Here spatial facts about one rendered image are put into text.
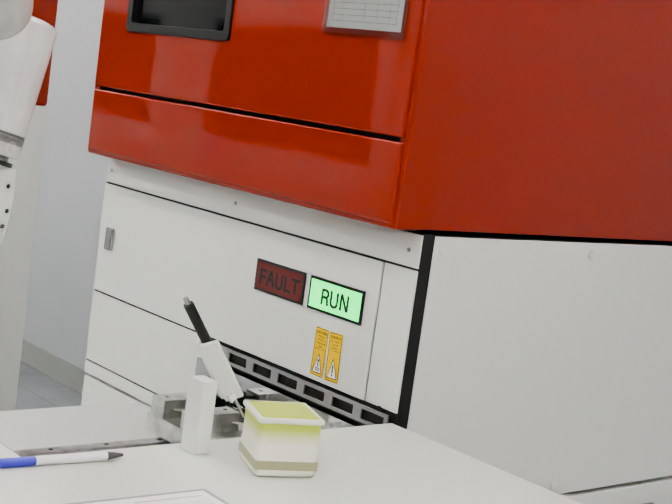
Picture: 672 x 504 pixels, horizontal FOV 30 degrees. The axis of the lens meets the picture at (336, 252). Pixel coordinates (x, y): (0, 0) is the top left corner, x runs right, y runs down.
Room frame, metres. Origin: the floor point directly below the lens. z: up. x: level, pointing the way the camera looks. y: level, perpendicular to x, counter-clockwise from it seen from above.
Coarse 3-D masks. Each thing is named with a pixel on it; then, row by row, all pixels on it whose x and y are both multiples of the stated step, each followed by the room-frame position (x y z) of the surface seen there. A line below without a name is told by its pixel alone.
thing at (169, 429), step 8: (152, 416) 1.82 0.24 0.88; (152, 424) 1.81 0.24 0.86; (160, 424) 1.80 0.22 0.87; (168, 424) 1.78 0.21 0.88; (176, 424) 1.78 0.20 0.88; (152, 432) 1.81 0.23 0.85; (160, 432) 1.80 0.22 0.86; (168, 432) 1.78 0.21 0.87; (176, 432) 1.77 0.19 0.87; (224, 432) 1.77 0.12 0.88; (232, 432) 1.78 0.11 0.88; (168, 440) 1.78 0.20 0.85; (176, 440) 1.76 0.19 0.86
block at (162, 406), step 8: (152, 400) 1.82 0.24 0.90; (160, 400) 1.80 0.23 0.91; (168, 400) 1.80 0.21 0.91; (176, 400) 1.81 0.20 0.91; (184, 400) 1.82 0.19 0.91; (152, 408) 1.82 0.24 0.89; (160, 408) 1.80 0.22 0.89; (168, 408) 1.80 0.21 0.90; (184, 408) 1.82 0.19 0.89; (160, 416) 1.80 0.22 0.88; (168, 416) 1.80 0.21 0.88; (176, 416) 1.81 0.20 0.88
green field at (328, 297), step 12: (312, 288) 1.78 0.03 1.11; (324, 288) 1.76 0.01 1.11; (336, 288) 1.74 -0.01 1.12; (312, 300) 1.78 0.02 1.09; (324, 300) 1.76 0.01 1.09; (336, 300) 1.74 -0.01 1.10; (348, 300) 1.72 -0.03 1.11; (360, 300) 1.70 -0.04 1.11; (336, 312) 1.74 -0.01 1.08; (348, 312) 1.72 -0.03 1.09
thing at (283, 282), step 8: (264, 264) 1.87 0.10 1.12; (264, 272) 1.87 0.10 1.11; (272, 272) 1.85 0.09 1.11; (280, 272) 1.84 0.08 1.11; (288, 272) 1.83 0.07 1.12; (256, 280) 1.88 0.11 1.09; (264, 280) 1.87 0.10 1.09; (272, 280) 1.85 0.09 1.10; (280, 280) 1.84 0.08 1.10; (288, 280) 1.82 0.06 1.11; (296, 280) 1.81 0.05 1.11; (264, 288) 1.87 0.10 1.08; (272, 288) 1.85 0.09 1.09; (280, 288) 1.84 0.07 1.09; (288, 288) 1.82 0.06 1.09; (296, 288) 1.81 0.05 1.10; (288, 296) 1.82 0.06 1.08; (296, 296) 1.81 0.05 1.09
